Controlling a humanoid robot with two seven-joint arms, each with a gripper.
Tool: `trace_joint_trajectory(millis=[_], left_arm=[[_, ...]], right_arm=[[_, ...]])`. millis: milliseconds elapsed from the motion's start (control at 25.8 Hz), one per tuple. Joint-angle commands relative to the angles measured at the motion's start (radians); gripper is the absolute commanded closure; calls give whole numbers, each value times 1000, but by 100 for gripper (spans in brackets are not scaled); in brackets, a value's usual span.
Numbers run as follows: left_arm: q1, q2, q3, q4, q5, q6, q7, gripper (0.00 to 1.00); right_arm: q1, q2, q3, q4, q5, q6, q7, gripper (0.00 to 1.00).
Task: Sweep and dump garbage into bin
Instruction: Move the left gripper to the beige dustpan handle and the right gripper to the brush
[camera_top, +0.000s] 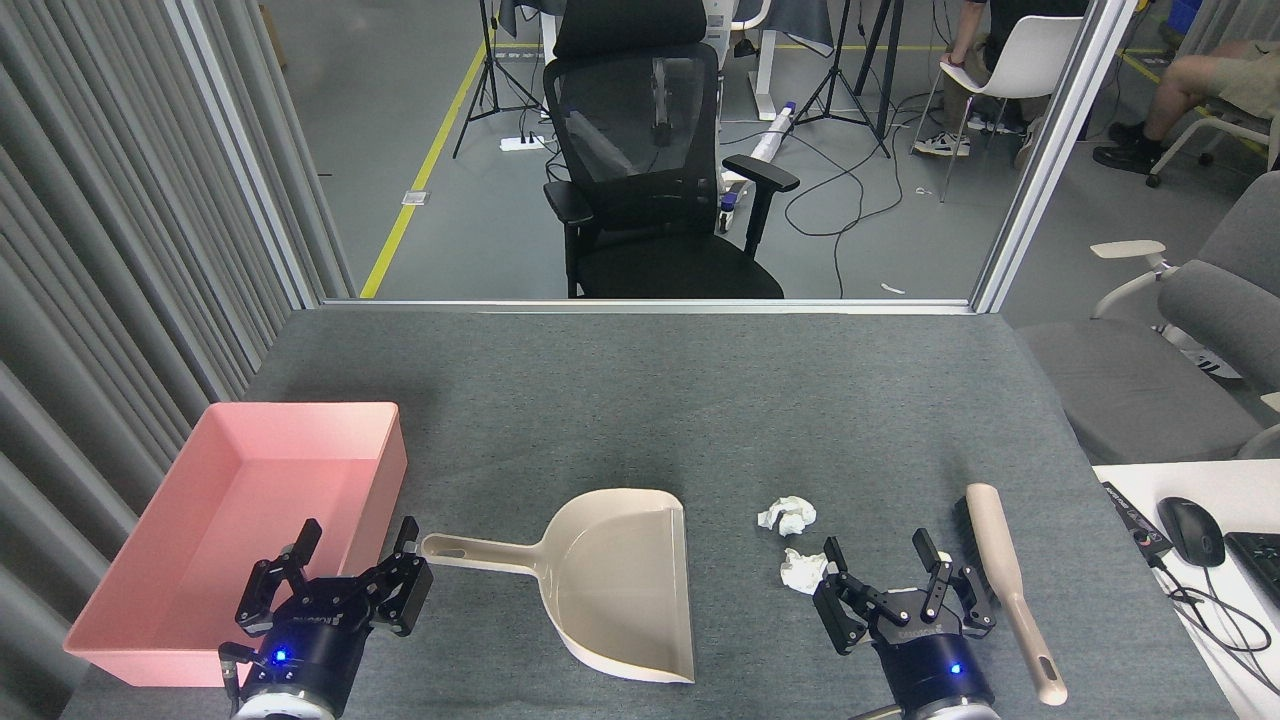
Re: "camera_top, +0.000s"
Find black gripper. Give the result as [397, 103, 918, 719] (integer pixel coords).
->
[812, 528, 1001, 717]
[234, 516, 435, 715]

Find beige brush black bristles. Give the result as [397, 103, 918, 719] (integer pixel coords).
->
[953, 483, 1068, 707]

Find white paper wad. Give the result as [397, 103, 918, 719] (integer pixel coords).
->
[757, 495, 818, 537]
[779, 547, 831, 597]

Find beige plastic dustpan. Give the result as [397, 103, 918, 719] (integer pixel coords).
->
[420, 488, 696, 685]

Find pink plastic bin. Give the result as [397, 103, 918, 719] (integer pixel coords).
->
[63, 402, 409, 689]

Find black remote red button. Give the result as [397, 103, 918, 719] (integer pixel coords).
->
[1102, 482, 1174, 558]

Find white desk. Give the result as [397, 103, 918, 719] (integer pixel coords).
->
[1092, 460, 1280, 720]

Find black computer mouse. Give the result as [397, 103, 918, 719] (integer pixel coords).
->
[1157, 497, 1226, 568]

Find grey padded office chair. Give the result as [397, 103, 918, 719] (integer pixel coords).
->
[1015, 172, 1280, 466]

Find black keyboard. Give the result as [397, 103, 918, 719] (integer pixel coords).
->
[1224, 532, 1280, 606]

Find grey curtain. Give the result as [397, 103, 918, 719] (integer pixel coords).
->
[0, 0, 356, 720]

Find white tube purple end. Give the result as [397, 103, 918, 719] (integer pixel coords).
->
[750, 100, 798, 163]

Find seated person white shoes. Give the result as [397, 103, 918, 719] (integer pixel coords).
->
[912, 0, 1091, 171]

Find black tripod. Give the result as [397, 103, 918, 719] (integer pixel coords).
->
[452, 0, 546, 159]
[795, 0, 906, 159]

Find black mesh office chair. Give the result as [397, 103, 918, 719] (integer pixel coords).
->
[543, 0, 801, 299]

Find white stand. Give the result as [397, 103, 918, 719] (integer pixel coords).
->
[700, 0, 801, 123]

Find white plastic chair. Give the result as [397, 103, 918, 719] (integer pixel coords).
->
[912, 15, 1086, 203]

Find seated person bare legs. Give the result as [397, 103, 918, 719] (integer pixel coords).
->
[1092, 40, 1280, 176]

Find black desk cable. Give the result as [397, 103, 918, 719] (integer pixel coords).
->
[1150, 555, 1280, 696]

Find silver table rail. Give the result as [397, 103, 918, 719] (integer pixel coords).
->
[320, 298, 976, 316]

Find black floor cable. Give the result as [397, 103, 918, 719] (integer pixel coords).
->
[720, 120, 936, 299]

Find silver frame post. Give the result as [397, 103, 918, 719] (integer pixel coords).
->
[970, 0, 1141, 314]
[165, 0, 326, 311]

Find white frame wheeled chair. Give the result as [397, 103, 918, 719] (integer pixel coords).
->
[1146, 95, 1280, 191]

